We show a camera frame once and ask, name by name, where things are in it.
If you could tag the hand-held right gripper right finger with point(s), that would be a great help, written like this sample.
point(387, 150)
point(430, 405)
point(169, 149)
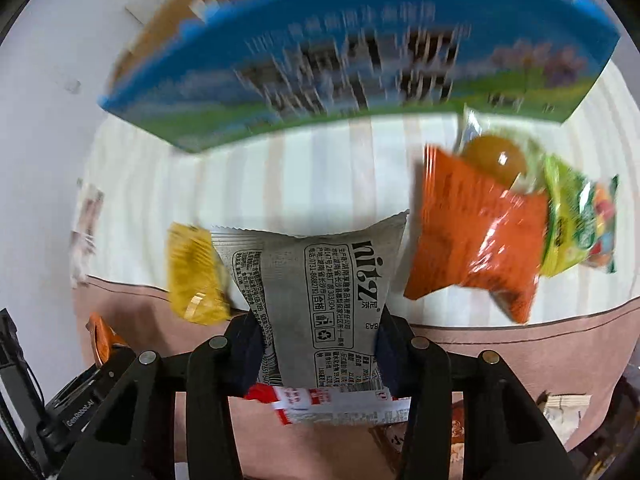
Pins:
point(390, 355)

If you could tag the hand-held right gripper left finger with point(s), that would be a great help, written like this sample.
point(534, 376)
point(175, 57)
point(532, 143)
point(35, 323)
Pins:
point(250, 355)

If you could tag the small orange snack packet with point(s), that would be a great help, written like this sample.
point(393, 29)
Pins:
point(102, 340)

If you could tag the grey snack packet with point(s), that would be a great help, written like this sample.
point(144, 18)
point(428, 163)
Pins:
point(325, 285)

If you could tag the yellow snack packet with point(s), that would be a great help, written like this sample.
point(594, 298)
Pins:
point(192, 270)

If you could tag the large orange snack packet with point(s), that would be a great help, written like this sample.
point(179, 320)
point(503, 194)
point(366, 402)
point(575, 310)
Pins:
point(465, 240)

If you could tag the yellow jelly cup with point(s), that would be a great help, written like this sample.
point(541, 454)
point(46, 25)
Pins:
point(492, 160)

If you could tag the green candy packet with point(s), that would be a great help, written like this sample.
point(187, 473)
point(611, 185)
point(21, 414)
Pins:
point(570, 220)

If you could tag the cardboard box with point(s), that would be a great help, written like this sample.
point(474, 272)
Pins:
point(170, 15)

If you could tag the brown snack packet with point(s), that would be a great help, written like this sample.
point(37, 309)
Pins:
point(457, 435)

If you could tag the striped cat print blanket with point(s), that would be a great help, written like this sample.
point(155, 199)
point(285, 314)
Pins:
point(300, 185)

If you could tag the beige snack packet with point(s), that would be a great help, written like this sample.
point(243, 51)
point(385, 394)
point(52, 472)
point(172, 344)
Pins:
point(565, 410)

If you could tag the blue printed carton box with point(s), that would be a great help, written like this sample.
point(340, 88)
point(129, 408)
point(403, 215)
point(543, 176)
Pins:
point(350, 35)

